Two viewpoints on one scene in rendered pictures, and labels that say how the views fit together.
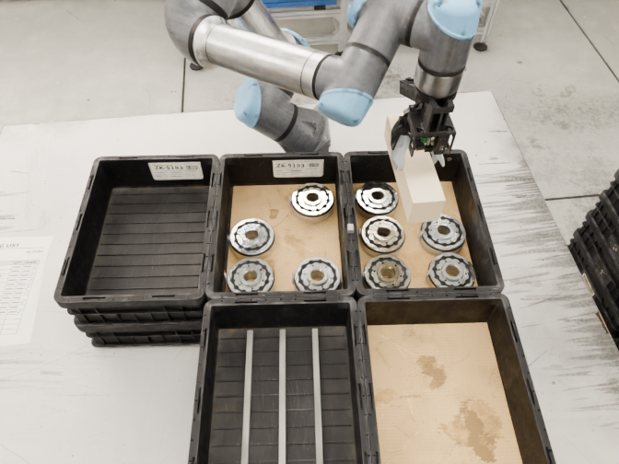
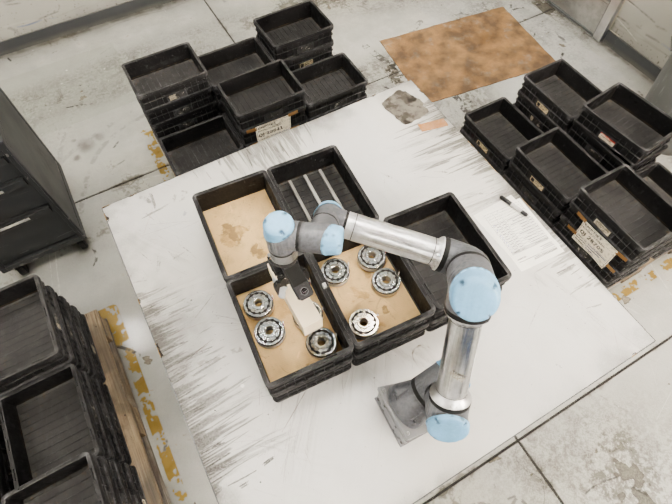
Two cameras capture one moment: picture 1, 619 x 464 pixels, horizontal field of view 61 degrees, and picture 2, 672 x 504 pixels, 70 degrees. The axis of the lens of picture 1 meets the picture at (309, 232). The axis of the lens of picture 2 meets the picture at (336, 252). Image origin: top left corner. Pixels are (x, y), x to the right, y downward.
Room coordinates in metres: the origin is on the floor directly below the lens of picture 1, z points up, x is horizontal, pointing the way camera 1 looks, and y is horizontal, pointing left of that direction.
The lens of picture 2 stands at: (1.32, -0.32, 2.39)
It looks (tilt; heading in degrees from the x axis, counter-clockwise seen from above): 60 degrees down; 157
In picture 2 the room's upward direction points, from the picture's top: 1 degrees counter-clockwise
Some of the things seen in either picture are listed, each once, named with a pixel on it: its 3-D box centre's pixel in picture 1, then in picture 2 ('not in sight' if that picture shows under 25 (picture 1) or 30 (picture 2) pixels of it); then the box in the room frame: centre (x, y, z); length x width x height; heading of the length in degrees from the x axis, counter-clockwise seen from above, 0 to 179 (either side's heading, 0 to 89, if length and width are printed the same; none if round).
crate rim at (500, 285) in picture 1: (415, 217); (287, 315); (0.71, -0.24, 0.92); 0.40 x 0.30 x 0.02; 2
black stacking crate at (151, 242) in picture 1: (151, 237); (442, 255); (0.69, 0.36, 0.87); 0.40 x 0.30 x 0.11; 2
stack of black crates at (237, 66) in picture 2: not in sight; (239, 83); (-1.12, 0.06, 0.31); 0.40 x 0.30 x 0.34; 96
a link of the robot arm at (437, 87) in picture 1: (440, 74); (282, 250); (0.70, -0.21, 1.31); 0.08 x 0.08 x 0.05
